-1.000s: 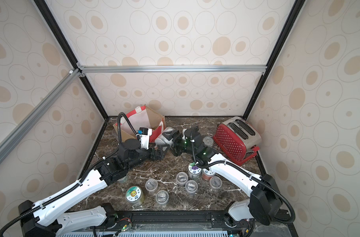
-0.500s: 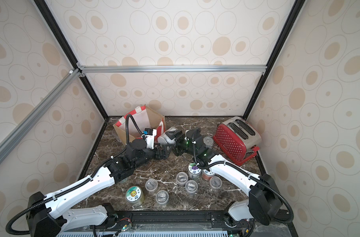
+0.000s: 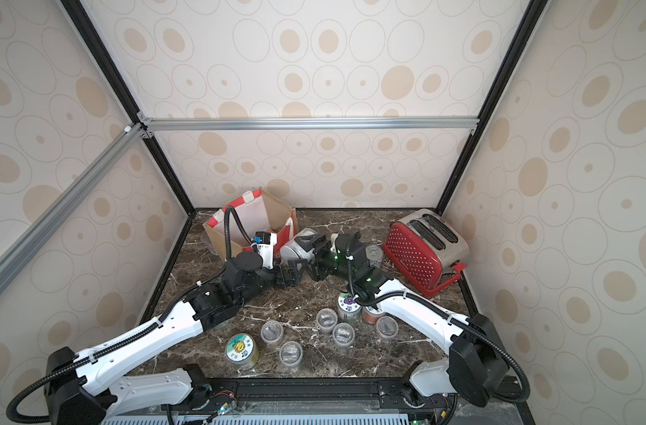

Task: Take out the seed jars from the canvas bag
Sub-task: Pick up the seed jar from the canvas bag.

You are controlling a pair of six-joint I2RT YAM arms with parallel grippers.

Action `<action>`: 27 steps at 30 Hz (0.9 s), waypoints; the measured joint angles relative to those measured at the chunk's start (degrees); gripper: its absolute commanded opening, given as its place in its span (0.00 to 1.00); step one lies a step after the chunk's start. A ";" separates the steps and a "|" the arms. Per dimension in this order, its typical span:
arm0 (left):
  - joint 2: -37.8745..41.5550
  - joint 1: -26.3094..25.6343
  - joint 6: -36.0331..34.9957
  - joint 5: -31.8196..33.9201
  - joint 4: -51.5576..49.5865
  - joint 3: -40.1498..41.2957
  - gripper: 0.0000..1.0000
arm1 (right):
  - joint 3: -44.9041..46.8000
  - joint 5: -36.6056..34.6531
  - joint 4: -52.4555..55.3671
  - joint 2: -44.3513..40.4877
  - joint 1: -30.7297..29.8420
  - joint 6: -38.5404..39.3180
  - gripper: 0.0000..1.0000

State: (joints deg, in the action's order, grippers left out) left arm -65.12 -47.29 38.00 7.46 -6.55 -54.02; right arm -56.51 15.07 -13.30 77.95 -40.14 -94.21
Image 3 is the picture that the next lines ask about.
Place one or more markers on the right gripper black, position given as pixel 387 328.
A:
pixel 320 258

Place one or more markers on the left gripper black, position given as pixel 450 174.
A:
pixel 286 279

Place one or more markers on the white purple label can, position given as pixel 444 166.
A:
pixel 292 249

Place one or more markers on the purple flower label jar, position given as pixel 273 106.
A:
pixel 348 310

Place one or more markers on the red green label jar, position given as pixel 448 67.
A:
pixel 371 315

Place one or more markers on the burlap canvas bag red lining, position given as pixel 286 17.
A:
pixel 258 211

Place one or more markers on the yellow green lid jar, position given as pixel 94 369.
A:
pixel 242 351

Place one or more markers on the clear jar front row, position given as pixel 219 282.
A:
pixel 343 335

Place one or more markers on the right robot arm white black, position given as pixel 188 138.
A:
pixel 476 365

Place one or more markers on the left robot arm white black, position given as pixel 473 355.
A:
pixel 78 385

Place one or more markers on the red silver toaster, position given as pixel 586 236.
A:
pixel 427 251

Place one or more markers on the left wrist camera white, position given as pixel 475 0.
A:
pixel 264 244

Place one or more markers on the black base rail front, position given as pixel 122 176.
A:
pixel 185 395

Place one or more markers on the silver horizontal rail back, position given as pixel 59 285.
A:
pixel 298 124

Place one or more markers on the silver diagonal rail left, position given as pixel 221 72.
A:
pixel 25 248

